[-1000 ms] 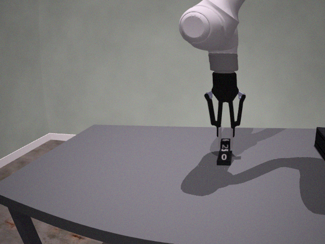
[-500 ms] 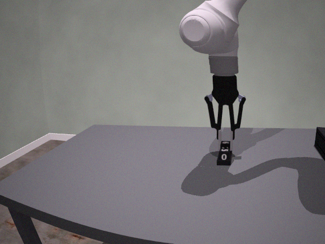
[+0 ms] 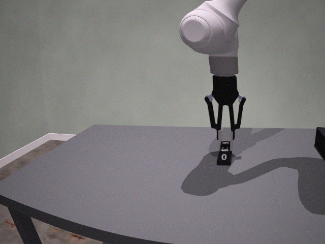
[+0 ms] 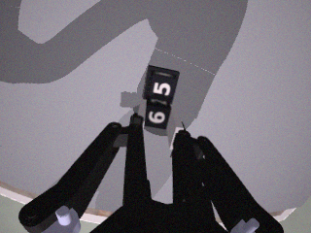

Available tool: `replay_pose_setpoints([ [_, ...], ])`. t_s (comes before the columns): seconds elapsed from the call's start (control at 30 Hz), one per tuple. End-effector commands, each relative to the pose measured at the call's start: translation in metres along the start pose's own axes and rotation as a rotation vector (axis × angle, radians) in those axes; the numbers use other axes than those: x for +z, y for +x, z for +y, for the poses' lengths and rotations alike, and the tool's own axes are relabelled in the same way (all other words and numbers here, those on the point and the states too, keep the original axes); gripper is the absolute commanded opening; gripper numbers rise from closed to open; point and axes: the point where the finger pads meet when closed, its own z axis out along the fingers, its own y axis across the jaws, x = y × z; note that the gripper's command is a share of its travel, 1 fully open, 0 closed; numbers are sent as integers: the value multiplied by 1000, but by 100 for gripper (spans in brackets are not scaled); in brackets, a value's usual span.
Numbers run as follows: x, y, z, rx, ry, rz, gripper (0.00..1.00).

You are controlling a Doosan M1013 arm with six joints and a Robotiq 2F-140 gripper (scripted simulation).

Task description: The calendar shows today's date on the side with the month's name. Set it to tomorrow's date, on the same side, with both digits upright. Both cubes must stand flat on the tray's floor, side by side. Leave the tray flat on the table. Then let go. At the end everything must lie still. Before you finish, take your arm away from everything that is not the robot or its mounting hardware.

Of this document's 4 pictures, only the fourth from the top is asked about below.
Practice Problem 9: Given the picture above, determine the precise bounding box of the black calendar cube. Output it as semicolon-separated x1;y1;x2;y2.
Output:
144;97;171;129
148;71;177;102

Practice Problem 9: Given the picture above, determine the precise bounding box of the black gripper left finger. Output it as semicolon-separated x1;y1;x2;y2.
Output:
18;99;157;233

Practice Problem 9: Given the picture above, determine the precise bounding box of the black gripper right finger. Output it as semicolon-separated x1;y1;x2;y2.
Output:
166;104;284;233

